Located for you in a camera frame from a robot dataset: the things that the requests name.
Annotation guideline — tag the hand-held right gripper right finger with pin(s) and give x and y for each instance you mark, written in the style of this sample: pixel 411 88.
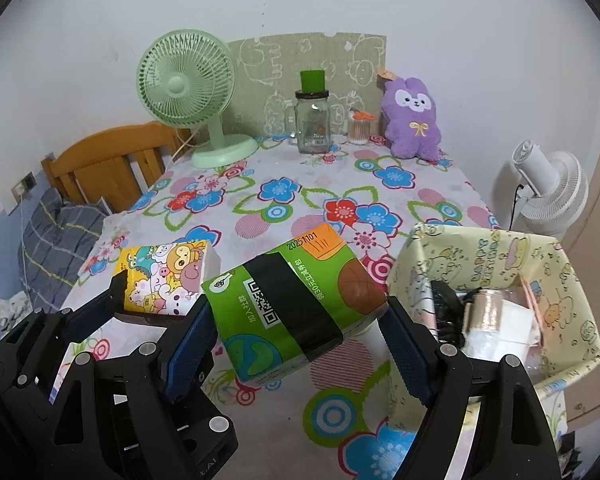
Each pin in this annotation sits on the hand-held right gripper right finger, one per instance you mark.
pixel 405 350

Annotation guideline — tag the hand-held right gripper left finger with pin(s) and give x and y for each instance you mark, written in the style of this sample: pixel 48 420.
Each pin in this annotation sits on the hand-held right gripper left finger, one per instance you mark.
pixel 192 345

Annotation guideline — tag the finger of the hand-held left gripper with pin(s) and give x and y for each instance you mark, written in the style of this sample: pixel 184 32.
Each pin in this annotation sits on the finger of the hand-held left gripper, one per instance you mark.
pixel 97 322

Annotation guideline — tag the black plastic bag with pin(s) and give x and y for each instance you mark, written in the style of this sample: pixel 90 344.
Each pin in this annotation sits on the black plastic bag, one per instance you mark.
pixel 447 310

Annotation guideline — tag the cartoon print tissue pack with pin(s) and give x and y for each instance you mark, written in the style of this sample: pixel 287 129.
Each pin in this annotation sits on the cartoon print tissue pack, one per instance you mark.
pixel 170 275

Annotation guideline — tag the clear plastic packet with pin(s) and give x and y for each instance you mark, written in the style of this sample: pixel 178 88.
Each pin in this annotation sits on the clear plastic packet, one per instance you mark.
pixel 485 347

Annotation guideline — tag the beige roll with white wrap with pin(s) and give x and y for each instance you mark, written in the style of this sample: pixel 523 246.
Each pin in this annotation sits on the beige roll with white wrap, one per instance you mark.
pixel 485 310

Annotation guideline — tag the green tissue pack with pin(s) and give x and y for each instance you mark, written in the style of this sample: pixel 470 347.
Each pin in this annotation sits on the green tissue pack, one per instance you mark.
pixel 290 310

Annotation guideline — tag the pink packet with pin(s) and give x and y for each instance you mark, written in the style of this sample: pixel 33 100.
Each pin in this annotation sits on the pink packet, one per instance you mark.
pixel 536 317

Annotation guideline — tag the yellow patterned storage box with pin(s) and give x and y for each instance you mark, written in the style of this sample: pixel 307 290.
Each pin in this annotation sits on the yellow patterned storage box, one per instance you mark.
pixel 570 285

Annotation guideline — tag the crumpled grey white cloth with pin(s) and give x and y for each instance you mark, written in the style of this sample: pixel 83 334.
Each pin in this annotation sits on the crumpled grey white cloth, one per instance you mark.
pixel 12 310

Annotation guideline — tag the grey plaid pillow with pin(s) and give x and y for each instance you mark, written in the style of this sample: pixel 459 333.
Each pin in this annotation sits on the grey plaid pillow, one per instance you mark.
pixel 55 245

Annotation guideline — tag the white bed cloth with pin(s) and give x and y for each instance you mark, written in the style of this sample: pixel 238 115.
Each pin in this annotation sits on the white bed cloth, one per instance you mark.
pixel 111 225

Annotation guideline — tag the floral tablecloth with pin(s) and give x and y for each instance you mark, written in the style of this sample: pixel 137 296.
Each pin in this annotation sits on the floral tablecloth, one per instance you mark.
pixel 300 200

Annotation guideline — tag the white standing fan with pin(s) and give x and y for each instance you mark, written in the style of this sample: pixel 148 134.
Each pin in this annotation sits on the white standing fan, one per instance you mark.
pixel 555 185

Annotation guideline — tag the purple plush toy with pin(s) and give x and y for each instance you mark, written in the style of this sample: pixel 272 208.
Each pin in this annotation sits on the purple plush toy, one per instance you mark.
pixel 412 125

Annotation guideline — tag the glass jar with green lid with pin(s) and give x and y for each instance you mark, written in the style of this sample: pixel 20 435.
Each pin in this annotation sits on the glass jar with green lid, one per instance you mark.
pixel 312 125

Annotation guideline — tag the green desk fan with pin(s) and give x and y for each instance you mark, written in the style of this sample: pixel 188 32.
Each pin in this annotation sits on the green desk fan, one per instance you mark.
pixel 177 82

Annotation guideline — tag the green patterned board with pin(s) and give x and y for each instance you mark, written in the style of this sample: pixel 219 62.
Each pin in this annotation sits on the green patterned board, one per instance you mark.
pixel 270 65

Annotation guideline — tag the wall socket panel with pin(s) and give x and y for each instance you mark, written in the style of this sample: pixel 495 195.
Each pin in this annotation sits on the wall socket panel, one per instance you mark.
pixel 22 185

